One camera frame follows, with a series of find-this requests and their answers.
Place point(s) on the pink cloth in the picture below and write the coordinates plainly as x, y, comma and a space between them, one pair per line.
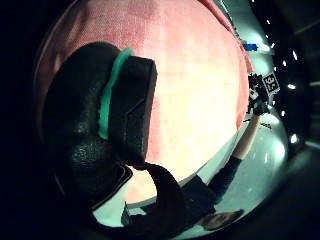
193, 100

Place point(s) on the the person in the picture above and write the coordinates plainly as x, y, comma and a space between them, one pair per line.
200, 196

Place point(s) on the blue tape piece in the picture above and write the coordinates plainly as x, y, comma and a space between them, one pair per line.
250, 46

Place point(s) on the white marker cube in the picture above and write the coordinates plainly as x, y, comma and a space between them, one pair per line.
271, 82

